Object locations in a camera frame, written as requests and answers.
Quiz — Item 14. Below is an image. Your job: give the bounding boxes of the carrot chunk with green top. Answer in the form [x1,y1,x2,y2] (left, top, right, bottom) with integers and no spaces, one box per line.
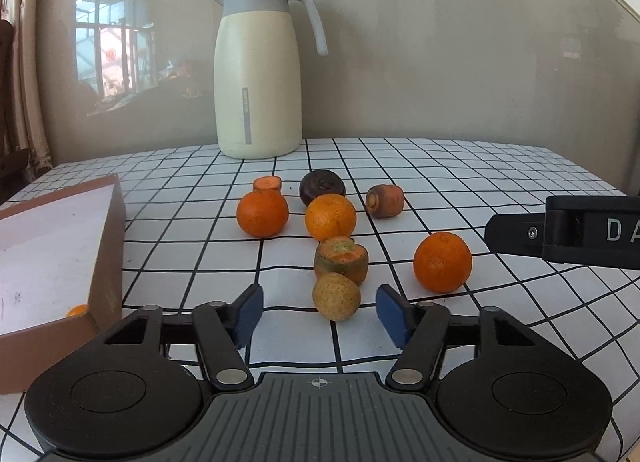
[313,237,369,287]

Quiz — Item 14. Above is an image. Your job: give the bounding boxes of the beige patterned curtain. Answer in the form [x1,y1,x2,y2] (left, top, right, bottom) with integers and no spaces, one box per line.
[0,0,53,173]

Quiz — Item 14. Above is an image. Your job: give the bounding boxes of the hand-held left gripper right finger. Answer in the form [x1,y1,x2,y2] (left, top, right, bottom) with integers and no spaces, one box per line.
[376,284,546,391]

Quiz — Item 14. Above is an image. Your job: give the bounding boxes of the dark purple round fruit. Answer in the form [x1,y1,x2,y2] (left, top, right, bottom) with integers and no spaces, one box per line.
[299,169,347,207]

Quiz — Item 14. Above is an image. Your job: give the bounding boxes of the yellow-brown round fruit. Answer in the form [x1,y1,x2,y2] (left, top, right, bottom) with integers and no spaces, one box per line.
[312,272,362,322]

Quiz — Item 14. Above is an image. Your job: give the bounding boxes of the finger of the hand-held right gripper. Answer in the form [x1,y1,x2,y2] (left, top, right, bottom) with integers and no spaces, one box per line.
[484,212,548,257]

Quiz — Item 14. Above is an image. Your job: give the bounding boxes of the brown carrot stub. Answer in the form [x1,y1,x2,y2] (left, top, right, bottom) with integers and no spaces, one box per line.
[365,184,406,219]

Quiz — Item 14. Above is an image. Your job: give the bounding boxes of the cream thermos jug grey lid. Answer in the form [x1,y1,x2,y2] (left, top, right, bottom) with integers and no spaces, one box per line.
[212,0,329,160]

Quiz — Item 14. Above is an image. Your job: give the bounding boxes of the brown cardboard box white inside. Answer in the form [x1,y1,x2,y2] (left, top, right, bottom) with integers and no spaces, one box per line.
[0,173,127,395]

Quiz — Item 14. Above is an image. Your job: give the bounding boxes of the white black checkered tablecloth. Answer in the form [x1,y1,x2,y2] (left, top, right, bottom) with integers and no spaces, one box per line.
[0,137,640,462]

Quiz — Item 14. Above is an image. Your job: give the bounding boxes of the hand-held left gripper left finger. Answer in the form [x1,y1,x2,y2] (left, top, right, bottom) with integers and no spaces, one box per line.
[94,283,264,391]

